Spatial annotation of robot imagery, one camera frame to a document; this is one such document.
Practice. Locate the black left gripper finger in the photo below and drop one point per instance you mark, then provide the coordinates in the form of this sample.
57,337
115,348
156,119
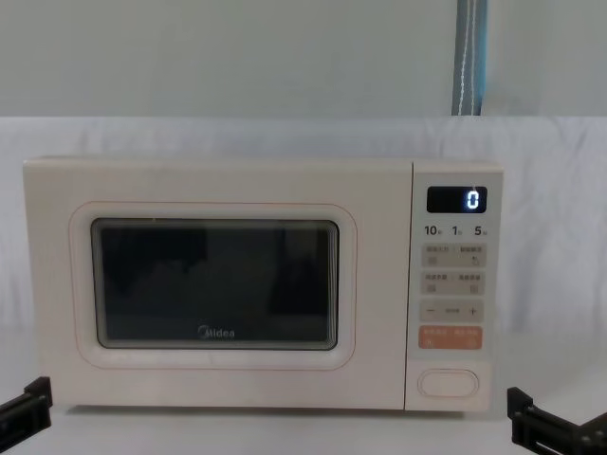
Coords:
37,400

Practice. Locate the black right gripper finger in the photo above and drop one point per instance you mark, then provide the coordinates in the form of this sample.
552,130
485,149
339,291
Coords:
521,417

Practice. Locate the oven control panel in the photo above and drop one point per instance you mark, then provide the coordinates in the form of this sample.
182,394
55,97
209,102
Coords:
453,284

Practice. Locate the cream microwave oven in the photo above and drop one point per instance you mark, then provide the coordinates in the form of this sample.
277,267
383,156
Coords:
218,185

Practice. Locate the grey striped post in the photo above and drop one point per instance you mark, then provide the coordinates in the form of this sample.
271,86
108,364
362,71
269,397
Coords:
469,57

